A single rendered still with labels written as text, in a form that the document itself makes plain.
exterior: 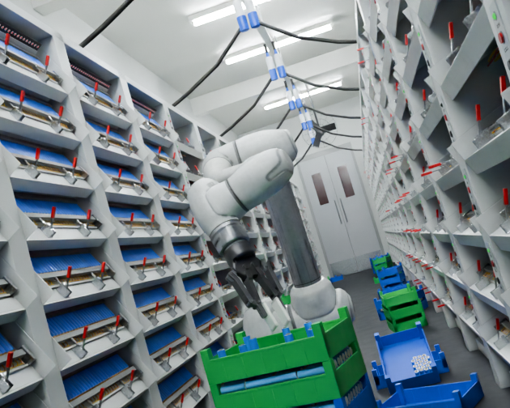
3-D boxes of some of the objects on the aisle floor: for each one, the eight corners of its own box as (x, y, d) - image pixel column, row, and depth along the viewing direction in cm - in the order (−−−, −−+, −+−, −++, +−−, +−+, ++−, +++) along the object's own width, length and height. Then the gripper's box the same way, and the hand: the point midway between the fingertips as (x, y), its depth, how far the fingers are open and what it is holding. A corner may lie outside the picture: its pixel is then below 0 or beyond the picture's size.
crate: (441, 381, 256) (436, 365, 253) (389, 394, 259) (384, 379, 255) (424, 335, 283) (419, 320, 280) (378, 348, 286) (373, 333, 283)
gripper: (255, 248, 178) (300, 324, 168) (204, 263, 168) (248, 343, 158) (265, 232, 172) (313, 308, 162) (214, 246, 163) (261, 328, 153)
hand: (274, 314), depth 162 cm, fingers open, 3 cm apart
